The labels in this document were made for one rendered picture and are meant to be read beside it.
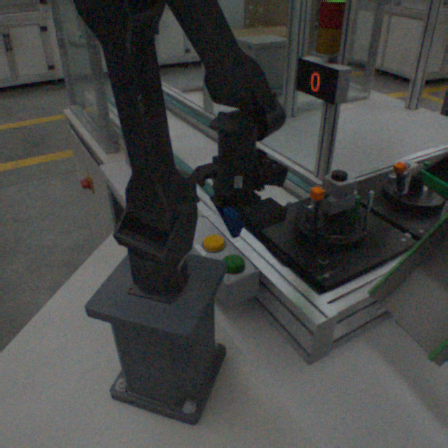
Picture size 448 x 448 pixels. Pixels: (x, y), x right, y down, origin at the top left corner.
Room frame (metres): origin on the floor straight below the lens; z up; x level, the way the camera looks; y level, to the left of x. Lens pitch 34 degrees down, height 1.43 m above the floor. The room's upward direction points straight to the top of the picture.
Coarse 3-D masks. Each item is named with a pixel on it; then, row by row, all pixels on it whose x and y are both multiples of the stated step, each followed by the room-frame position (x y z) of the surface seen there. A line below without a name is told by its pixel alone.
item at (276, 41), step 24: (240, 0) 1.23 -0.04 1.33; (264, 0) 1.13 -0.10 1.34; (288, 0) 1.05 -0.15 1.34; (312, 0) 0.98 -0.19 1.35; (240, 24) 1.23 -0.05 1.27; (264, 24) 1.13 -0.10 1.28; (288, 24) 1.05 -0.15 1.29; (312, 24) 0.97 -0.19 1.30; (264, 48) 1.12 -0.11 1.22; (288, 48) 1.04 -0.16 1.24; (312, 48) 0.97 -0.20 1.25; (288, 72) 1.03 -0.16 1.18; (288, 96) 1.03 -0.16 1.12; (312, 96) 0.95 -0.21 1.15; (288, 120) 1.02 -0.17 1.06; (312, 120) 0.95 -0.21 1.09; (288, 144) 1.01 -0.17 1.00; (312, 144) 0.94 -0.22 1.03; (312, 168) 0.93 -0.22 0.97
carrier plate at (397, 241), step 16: (288, 208) 0.74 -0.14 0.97; (288, 224) 0.68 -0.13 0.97; (368, 224) 0.68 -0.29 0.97; (384, 224) 0.68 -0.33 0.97; (272, 240) 0.63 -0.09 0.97; (288, 240) 0.63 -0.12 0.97; (368, 240) 0.63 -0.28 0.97; (384, 240) 0.63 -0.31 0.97; (400, 240) 0.62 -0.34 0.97; (288, 256) 0.58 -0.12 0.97; (304, 256) 0.58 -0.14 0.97; (320, 256) 0.58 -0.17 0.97; (336, 256) 0.58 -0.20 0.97; (352, 256) 0.58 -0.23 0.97; (368, 256) 0.58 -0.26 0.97; (384, 256) 0.58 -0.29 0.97; (304, 272) 0.54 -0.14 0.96; (320, 272) 0.53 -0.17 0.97; (336, 272) 0.53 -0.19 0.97; (352, 272) 0.53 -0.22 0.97; (320, 288) 0.51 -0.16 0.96
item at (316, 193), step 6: (318, 186) 0.64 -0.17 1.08; (312, 192) 0.63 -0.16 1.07; (318, 192) 0.62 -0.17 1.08; (324, 192) 0.65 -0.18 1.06; (312, 198) 0.63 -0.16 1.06; (318, 198) 0.62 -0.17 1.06; (324, 198) 0.64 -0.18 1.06; (312, 204) 0.63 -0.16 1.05; (318, 204) 0.63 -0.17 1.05; (312, 210) 0.63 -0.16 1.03; (318, 210) 0.63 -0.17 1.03; (312, 216) 0.63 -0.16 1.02; (312, 222) 0.63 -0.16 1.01
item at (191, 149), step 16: (208, 128) 1.27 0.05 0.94; (176, 144) 1.20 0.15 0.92; (192, 144) 1.20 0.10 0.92; (208, 144) 1.20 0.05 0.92; (176, 160) 1.02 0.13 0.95; (192, 160) 1.09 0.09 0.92; (208, 160) 1.09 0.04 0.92; (288, 160) 1.00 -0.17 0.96; (288, 176) 0.93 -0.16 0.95; (304, 176) 0.91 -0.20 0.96; (208, 192) 0.85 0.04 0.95; (256, 192) 0.90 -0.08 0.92; (272, 192) 0.90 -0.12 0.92; (288, 192) 0.91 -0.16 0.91; (304, 192) 0.86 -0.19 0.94
